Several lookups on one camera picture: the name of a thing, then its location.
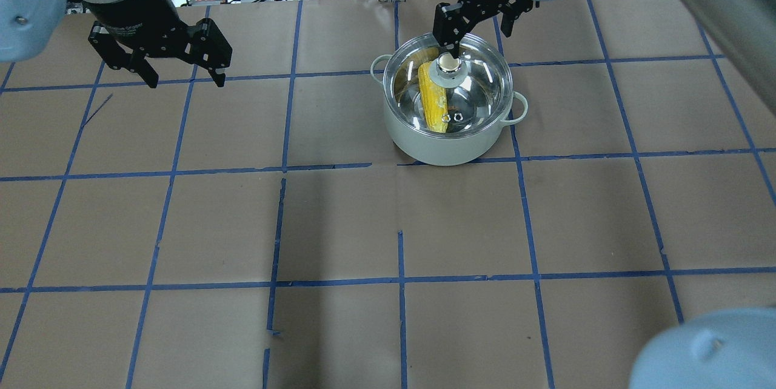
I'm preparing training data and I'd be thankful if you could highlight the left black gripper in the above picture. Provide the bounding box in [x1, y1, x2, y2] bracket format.
[80, 0, 233, 88]

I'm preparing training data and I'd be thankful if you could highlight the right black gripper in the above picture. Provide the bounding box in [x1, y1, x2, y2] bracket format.
[433, 0, 540, 59]

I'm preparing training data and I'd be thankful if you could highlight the glass pot lid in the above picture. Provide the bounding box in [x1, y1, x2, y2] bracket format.
[371, 33, 513, 138]

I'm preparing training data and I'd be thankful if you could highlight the yellow corn cob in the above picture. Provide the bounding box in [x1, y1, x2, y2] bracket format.
[416, 50, 449, 134]

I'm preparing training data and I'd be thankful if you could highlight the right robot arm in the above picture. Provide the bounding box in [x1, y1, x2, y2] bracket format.
[432, 0, 775, 388]

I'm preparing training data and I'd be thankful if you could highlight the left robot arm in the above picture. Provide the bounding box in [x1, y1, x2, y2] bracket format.
[1, 0, 233, 88]

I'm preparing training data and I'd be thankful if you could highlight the brown paper table cover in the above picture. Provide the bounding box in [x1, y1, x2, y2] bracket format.
[2, 0, 774, 388]

